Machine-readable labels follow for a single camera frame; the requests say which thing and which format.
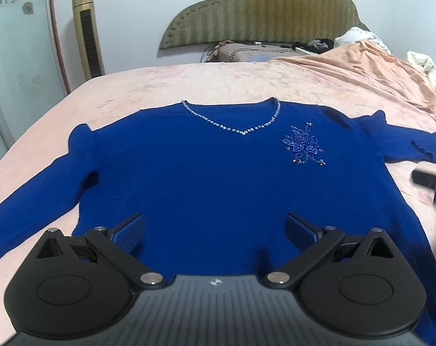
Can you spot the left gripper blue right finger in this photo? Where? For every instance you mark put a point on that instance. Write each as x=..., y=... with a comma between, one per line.
x=316, y=245

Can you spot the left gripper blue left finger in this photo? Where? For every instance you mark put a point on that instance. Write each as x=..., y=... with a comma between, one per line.
x=114, y=246

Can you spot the blue beaded knit sweater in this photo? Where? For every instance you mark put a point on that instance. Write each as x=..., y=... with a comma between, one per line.
x=215, y=184

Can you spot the dark clothes near headboard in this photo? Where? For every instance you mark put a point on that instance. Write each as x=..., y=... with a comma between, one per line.
x=317, y=46

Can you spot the pink bed sheet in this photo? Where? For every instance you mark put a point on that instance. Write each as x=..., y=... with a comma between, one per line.
x=356, y=79

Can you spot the frosted glass wardrobe door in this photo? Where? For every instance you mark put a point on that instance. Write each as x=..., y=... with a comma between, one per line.
x=30, y=79

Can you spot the brown patterned pillow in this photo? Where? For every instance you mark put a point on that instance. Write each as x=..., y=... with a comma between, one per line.
x=235, y=53

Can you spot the olive green padded headboard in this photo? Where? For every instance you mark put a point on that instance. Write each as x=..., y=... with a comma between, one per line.
x=273, y=21

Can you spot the gold tower fan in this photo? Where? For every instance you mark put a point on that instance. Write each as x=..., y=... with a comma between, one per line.
x=84, y=18

